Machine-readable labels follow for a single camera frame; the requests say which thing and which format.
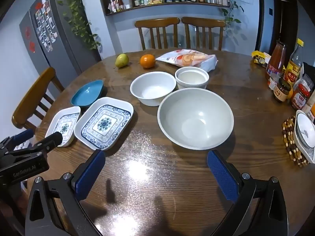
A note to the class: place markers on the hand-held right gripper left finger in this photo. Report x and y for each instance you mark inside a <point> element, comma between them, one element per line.
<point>91,174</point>

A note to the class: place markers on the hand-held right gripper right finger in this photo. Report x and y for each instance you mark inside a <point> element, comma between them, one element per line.
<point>221,174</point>

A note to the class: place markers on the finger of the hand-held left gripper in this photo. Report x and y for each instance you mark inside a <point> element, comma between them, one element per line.
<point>51,140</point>
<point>23,135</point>

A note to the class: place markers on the small blue patterned plate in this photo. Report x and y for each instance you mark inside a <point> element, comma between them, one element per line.
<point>64,125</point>

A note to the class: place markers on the large blue patterned plate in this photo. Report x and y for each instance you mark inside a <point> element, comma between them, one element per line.
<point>103,123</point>

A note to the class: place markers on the blue dish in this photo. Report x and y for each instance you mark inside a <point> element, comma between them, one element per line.
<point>87,93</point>

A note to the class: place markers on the large grey bowl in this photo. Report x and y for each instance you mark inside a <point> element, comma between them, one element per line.
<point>196,118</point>

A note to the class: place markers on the small white straight-sided bowl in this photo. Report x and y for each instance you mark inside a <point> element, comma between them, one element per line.
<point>192,77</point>

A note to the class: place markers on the medium white bowl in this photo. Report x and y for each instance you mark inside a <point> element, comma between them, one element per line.
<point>152,88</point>

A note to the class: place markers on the wooden chair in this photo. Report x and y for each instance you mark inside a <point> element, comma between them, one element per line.
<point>32,95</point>
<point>157,23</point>
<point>204,22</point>

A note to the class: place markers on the beaded wooden trivet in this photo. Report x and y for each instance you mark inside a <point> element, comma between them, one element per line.
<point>290,137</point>

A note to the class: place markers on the patterned dish with bowl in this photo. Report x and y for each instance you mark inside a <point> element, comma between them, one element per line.
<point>305,127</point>

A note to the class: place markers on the brown jar with dark lid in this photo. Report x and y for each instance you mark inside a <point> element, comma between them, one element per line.
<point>281,91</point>

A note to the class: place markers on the grey refrigerator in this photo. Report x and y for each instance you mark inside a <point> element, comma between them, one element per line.
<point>64,36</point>

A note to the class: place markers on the small white can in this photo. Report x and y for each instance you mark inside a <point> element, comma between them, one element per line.
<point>272,83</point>

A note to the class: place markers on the green pear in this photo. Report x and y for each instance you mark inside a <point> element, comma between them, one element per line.
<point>122,61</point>

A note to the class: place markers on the orange round object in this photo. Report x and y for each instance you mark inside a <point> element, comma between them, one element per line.
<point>290,93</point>

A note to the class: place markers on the red chili jar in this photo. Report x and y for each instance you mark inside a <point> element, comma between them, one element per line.
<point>300,97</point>

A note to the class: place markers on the group of fridge photo magnets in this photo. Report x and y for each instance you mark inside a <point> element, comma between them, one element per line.
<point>45,24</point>

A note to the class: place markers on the white snack bag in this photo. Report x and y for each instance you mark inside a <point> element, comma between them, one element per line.
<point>189,59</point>

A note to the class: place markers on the yellow snack packet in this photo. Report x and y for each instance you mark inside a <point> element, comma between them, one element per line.
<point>260,59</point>

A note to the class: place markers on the orange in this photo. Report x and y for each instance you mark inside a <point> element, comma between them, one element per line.
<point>147,61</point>

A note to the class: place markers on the red sauce bottle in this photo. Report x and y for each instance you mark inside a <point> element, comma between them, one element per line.
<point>276,59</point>

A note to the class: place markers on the trailing green plant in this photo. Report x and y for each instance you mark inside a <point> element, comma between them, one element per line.
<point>76,12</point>

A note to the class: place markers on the yellow-capped oil bottle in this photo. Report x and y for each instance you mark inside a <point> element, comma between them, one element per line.
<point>294,64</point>

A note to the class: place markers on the black bag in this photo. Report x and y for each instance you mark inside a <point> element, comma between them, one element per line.
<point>308,70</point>

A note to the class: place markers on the hanging green vine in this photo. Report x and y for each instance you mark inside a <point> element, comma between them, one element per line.
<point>231,9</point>

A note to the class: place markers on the dark door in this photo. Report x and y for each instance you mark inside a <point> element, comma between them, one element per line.
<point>285,22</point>

